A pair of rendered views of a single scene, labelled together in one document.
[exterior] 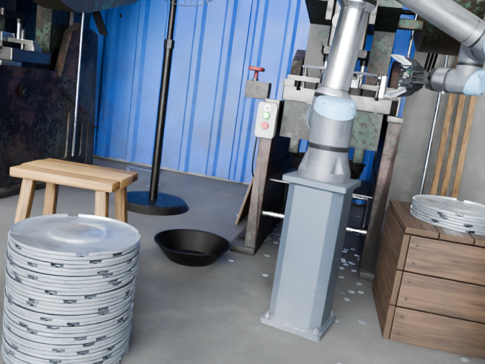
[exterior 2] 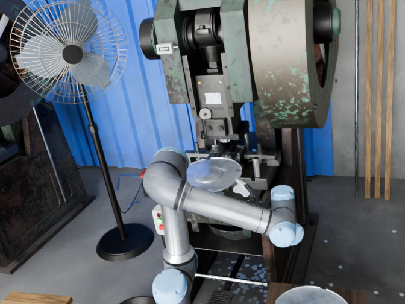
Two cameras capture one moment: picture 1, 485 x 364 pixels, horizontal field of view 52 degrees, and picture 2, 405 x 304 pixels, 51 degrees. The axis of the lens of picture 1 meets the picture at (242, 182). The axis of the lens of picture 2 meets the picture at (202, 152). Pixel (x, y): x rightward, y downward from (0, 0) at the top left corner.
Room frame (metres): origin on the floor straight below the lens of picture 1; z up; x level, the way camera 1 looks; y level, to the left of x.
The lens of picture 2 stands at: (0.36, -0.67, 1.65)
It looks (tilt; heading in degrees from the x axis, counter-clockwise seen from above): 25 degrees down; 13
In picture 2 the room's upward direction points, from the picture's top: 10 degrees counter-clockwise
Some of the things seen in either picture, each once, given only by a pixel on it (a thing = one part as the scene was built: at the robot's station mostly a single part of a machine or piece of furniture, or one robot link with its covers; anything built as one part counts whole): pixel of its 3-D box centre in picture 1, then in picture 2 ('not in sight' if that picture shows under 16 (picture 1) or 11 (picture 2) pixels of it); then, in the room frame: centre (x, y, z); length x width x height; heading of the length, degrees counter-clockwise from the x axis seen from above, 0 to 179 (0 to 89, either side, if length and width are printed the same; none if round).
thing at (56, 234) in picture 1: (77, 232); not in sight; (1.11, 0.37, 0.29); 0.29 x 0.29 x 0.01
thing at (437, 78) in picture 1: (442, 81); not in sight; (1.62, -0.58, 0.78); 0.08 x 0.05 x 0.08; 130
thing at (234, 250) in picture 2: (323, 180); (239, 227); (2.24, -0.37, 0.31); 0.43 x 0.42 x 0.01; 78
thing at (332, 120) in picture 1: (333, 120); (172, 293); (1.44, -0.23, 0.62); 0.13 x 0.12 x 0.14; 179
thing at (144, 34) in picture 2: not in sight; (163, 41); (2.30, -0.13, 1.31); 0.22 x 0.12 x 0.22; 168
